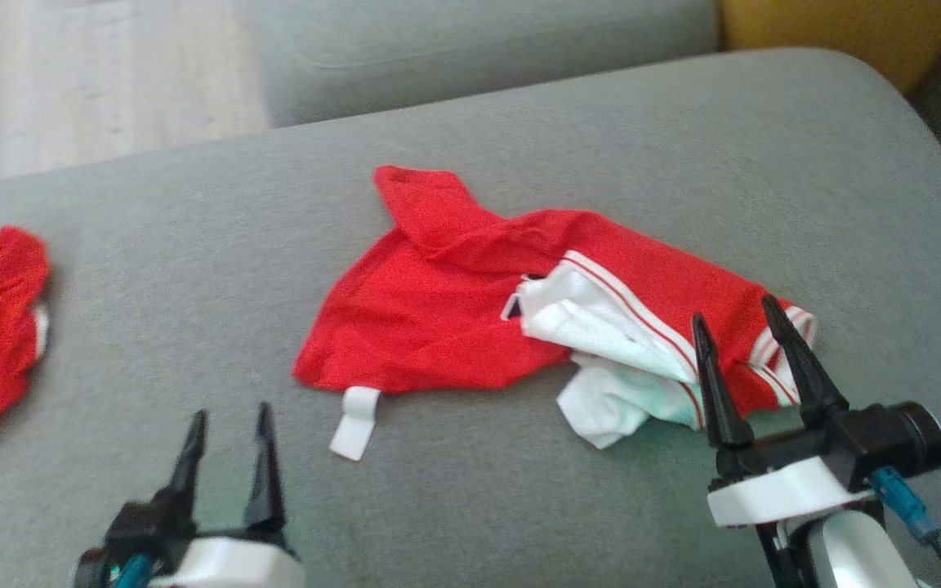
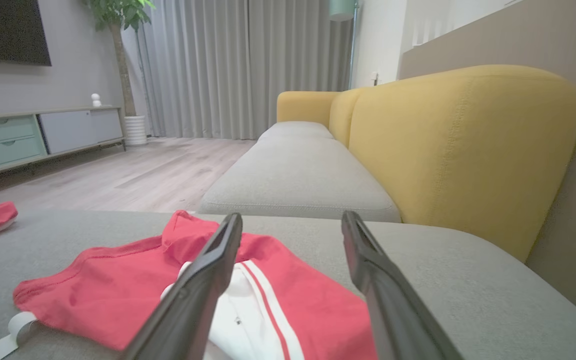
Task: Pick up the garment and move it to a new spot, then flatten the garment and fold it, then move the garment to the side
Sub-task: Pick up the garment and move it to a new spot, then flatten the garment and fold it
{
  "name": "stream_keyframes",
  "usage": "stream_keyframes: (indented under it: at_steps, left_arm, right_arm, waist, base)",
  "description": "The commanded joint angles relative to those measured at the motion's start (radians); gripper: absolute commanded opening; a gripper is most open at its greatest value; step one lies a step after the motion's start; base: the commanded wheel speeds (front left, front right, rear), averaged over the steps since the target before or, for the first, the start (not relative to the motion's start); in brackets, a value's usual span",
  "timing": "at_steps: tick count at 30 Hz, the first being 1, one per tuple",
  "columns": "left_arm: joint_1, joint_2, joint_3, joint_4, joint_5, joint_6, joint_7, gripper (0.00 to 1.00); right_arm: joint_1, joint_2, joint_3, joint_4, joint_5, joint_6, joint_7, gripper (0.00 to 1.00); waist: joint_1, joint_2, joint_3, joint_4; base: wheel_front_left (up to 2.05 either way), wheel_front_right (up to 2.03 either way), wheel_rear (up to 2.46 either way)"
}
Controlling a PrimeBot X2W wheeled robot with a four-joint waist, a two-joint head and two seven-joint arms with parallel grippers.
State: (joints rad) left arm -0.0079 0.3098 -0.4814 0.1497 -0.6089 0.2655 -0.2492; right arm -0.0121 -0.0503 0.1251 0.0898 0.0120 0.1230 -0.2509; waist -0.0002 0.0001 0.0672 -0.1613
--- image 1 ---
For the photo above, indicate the grey sofa back cushion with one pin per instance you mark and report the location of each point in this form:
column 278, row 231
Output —
column 479, row 49

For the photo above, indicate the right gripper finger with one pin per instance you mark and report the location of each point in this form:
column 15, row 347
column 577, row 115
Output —
column 720, row 400
column 805, row 376

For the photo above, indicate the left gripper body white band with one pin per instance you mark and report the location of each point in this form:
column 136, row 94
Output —
column 225, row 563

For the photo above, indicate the red garment white striped trim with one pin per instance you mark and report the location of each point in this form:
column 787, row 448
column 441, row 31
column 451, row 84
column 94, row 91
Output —
column 421, row 310

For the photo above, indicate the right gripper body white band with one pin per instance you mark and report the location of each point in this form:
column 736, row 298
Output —
column 781, row 490

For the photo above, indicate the yellow cushion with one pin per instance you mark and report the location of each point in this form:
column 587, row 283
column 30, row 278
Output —
column 838, row 33

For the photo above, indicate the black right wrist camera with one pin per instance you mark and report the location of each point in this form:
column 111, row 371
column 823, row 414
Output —
column 895, row 441

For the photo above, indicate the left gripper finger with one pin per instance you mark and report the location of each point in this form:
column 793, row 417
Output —
column 186, row 474
column 266, row 482

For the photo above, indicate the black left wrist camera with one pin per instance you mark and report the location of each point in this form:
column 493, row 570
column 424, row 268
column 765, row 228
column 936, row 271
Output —
column 91, row 572

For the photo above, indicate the grey sofa seat cushion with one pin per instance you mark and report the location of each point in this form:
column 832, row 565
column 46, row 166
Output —
column 193, row 245

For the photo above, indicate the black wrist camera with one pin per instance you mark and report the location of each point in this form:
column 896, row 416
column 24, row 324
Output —
column 895, row 441
column 91, row 572

